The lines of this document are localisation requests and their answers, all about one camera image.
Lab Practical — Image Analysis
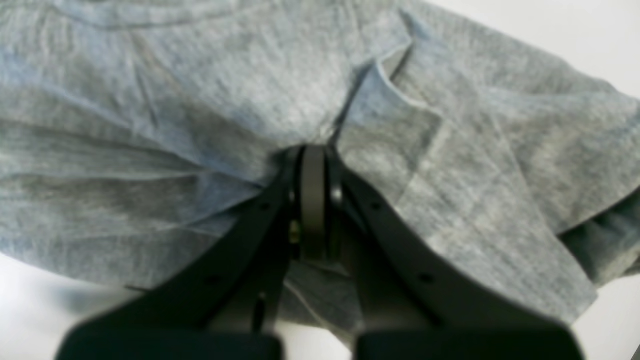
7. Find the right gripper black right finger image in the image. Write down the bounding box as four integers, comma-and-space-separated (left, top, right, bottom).
326, 147, 585, 360

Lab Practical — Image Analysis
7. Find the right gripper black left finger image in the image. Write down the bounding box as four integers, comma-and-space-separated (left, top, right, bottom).
56, 145, 326, 360

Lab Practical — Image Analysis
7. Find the grey T-shirt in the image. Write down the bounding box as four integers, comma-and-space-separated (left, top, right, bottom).
0, 0, 639, 324

